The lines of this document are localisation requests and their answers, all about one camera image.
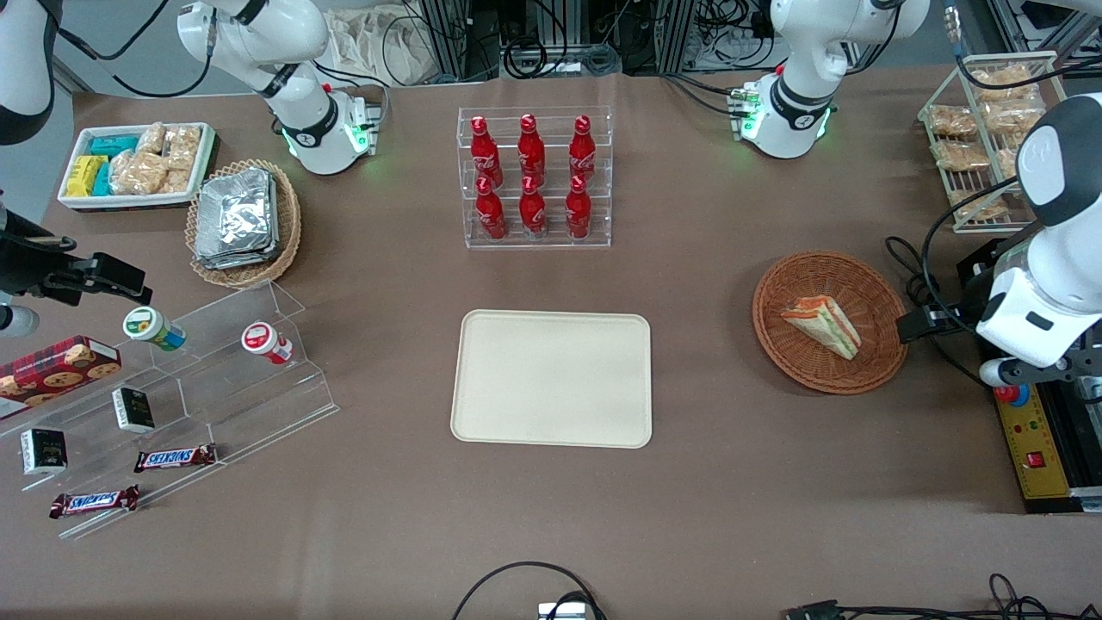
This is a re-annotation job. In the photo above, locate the light woven basket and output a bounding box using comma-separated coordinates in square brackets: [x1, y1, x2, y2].
[184, 158, 303, 290]

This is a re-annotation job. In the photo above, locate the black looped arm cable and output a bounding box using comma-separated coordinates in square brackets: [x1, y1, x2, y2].
[885, 177, 1018, 385]

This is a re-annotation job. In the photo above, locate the white rectangular bin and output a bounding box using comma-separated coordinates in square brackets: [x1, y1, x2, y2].
[57, 121, 217, 213]

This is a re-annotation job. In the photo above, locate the brown snickers bar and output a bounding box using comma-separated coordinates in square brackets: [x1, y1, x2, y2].
[49, 485, 141, 519]
[133, 443, 219, 474]

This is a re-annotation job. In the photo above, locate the clear acrylic bottle rack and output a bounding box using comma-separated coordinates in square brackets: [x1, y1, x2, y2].
[456, 106, 614, 251]

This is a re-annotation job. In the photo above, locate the beige plastic tray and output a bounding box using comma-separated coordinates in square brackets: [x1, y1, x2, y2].
[449, 309, 653, 450]

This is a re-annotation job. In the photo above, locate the red cola bottle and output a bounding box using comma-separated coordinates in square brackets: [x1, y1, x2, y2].
[469, 116, 504, 186]
[474, 177, 508, 241]
[517, 114, 547, 182]
[564, 175, 593, 240]
[518, 177, 548, 239]
[568, 115, 597, 180]

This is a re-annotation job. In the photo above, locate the brown wicker basket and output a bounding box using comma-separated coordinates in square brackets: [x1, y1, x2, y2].
[752, 250, 908, 396]

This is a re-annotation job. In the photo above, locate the red cookie box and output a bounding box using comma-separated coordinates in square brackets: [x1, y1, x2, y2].
[0, 335, 123, 411]

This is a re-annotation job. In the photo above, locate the black arched cable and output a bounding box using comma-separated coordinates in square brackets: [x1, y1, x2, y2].
[451, 561, 609, 620]

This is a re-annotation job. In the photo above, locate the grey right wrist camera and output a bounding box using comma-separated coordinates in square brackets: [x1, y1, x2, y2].
[0, 301, 40, 338]

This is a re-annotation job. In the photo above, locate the white wire rack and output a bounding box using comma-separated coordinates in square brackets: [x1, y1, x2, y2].
[916, 50, 1069, 235]

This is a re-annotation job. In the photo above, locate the yellow snack packet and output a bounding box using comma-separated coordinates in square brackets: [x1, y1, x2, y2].
[65, 155, 109, 198]

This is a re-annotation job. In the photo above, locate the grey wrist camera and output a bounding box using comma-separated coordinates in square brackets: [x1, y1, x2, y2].
[980, 356, 1102, 390]
[0, 301, 40, 338]

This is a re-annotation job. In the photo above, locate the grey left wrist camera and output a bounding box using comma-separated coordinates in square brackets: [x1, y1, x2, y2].
[980, 356, 1102, 390]

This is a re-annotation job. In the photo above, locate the crumpled clear plastic bag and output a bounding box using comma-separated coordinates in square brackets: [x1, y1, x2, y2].
[325, 7, 433, 88]

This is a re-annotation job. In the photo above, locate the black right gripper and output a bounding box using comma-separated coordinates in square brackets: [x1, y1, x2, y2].
[0, 200, 154, 307]

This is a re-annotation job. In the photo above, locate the red lid yogurt cup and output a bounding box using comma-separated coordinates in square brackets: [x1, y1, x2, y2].
[240, 321, 294, 365]

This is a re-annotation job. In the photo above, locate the small black box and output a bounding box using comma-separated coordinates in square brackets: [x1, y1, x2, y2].
[20, 427, 69, 477]
[111, 387, 157, 434]

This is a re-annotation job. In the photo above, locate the clear acrylic step display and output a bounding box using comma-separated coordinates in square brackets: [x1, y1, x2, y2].
[0, 279, 342, 542]

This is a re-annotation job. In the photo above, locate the silver foil pouch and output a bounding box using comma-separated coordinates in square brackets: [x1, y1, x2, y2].
[198, 168, 275, 257]
[194, 232, 280, 271]

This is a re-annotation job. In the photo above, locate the black cable with connector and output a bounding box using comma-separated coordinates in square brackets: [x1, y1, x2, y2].
[783, 572, 1102, 620]

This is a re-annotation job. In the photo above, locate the black aluminium rail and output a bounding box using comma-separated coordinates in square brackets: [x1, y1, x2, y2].
[1031, 377, 1102, 515]

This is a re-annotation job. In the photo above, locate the triangle sandwich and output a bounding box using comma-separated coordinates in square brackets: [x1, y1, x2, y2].
[781, 295, 863, 361]

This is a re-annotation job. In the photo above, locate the green lid yogurt cup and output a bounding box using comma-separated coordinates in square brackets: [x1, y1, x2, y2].
[122, 306, 187, 352]

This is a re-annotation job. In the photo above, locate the yellow emergency stop box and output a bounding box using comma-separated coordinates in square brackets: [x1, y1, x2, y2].
[990, 386, 1074, 503]

